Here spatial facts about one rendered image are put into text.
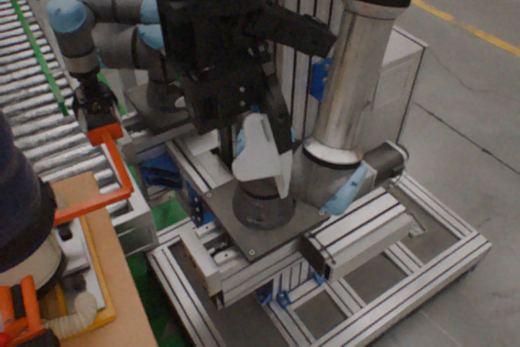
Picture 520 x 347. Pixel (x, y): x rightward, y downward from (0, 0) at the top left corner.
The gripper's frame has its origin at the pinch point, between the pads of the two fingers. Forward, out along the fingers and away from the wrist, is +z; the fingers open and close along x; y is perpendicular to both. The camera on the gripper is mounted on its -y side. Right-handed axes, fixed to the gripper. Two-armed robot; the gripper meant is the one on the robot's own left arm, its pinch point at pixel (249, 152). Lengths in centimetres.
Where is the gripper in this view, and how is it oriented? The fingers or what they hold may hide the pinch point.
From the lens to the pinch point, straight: 50.2
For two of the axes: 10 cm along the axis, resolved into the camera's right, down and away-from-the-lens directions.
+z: 0.0, 7.2, 7.0
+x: 5.5, 5.8, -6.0
